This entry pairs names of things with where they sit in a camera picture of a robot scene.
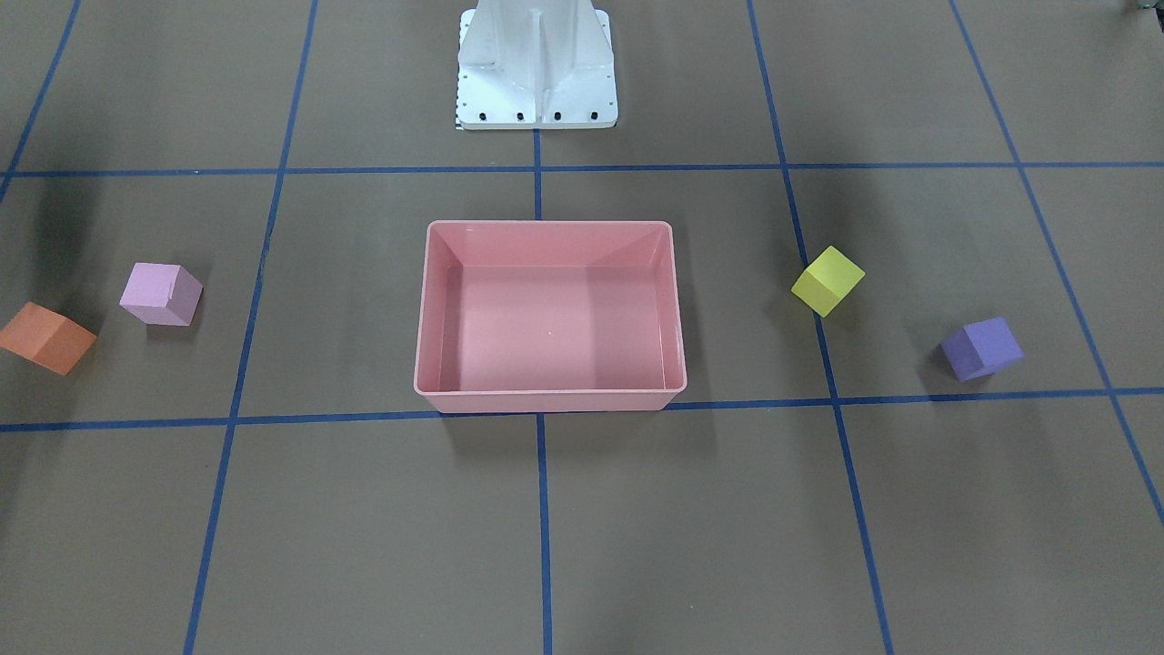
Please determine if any purple foam block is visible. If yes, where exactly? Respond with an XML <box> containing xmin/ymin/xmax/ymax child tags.
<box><xmin>939</xmin><ymin>316</ymin><xmax>1024</xmax><ymax>382</ymax></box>

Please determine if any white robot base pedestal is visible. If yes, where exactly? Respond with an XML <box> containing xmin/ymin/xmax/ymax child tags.
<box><xmin>455</xmin><ymin>1</ymin><xmax>619</xmax><ymax>130</ymax></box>

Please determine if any yellow foam block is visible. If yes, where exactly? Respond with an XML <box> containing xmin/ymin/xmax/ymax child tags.
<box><xmin>792</xmin><ymin>245</ymin><xmax>866</xmax><ymax>316</ymax></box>

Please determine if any orange foam block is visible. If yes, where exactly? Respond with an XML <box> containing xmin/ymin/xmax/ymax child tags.
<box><xmin>1</xmin><ymin>302</ymin><xmax>95</xmax><ymax>376</ymax></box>

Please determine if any pink foam block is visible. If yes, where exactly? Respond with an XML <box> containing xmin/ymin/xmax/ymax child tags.
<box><xmin>119</xmin><ymin>262</ymin><xmax>204</xmax><ymax>327</ymax></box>

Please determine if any pink plastic bin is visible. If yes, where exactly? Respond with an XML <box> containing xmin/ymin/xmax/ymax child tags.
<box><xmin>413</xmin><ymin>220</ymin><xmax>687</xmax><ymax>414</ymax></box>

